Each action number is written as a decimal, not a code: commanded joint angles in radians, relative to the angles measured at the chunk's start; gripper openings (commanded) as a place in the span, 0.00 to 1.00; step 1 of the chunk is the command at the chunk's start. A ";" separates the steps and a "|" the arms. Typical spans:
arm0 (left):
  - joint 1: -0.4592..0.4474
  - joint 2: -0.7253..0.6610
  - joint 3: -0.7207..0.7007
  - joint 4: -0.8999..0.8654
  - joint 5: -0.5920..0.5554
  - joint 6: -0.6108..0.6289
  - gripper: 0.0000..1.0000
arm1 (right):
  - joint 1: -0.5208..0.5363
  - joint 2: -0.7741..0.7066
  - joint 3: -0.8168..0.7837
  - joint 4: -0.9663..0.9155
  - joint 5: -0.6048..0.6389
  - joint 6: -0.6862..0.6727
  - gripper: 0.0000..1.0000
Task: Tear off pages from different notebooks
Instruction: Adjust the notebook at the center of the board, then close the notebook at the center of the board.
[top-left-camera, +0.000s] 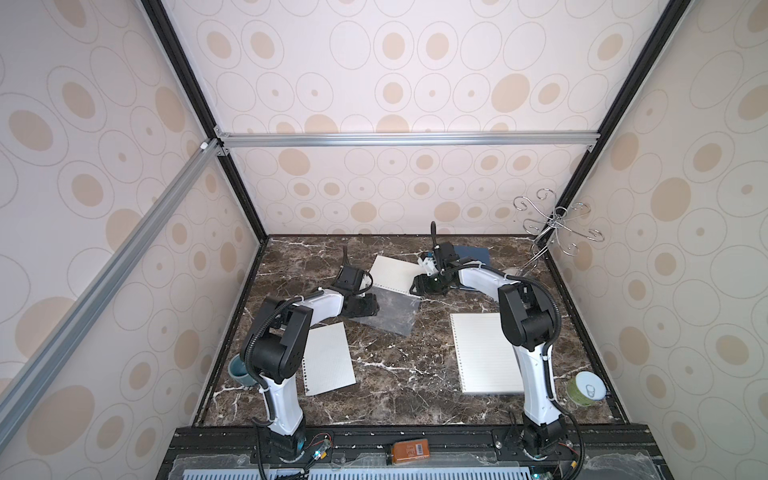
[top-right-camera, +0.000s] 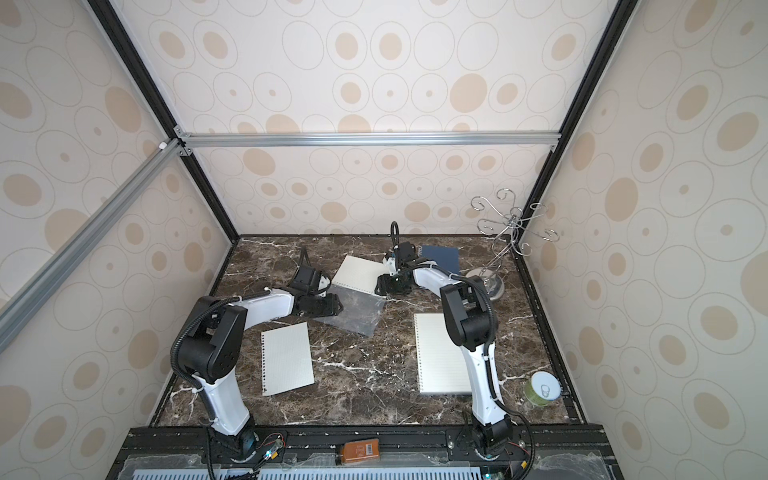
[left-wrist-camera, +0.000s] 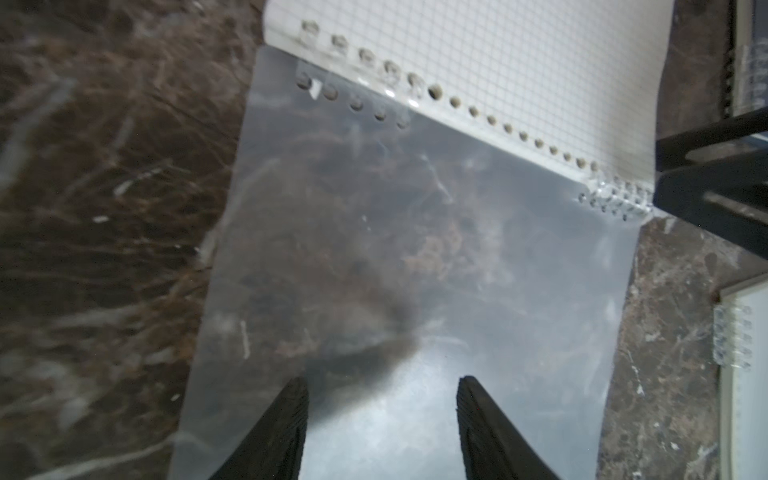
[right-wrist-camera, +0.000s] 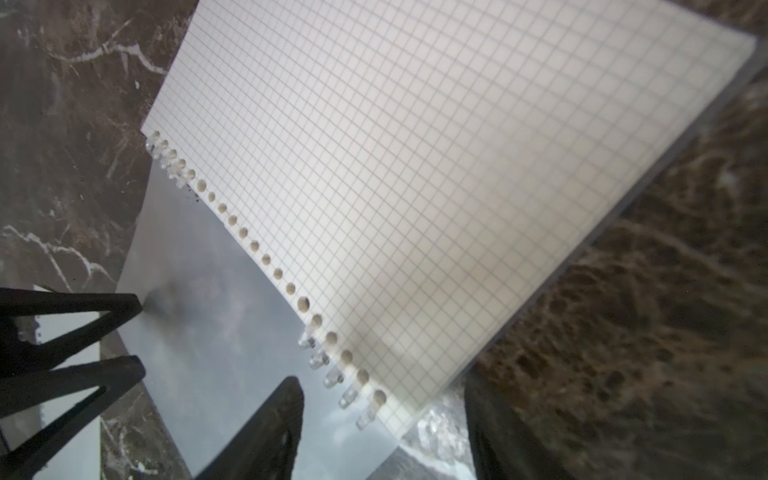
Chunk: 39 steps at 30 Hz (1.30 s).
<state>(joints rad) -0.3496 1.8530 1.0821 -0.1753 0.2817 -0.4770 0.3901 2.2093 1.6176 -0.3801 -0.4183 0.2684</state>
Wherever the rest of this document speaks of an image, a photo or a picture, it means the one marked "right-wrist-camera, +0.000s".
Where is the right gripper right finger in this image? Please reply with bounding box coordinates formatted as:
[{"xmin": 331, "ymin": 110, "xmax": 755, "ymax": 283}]
[{"xmin": 464, "ymin": 370, "xmax": 573, "ymax": 479}]

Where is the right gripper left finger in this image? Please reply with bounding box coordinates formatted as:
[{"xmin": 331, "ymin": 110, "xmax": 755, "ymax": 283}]
[{"xmin": 197, "ymin": 376, "xmax": 305, "ymax": 479}]

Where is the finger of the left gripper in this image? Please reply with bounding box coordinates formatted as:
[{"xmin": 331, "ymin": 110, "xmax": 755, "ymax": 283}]
[
  {"xmin": 1, "ymin": 356, "xmax": 146, "ymax": 479},
  {"xmin": 1, "ymin": 288, "xmax": 143, "ymax": 375}
]

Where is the torn grid paper page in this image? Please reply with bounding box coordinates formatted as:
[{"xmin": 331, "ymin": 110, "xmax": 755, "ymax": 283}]
[{"xmin": 17, "ymin": 284, "xmax": 103, "ymax": 480}]

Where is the small grid spiral notebook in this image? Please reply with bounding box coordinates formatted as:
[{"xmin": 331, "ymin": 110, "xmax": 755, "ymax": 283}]
[{"xmin": 119, "ymin": 1, "xmax": 761, "ymax": 479}]

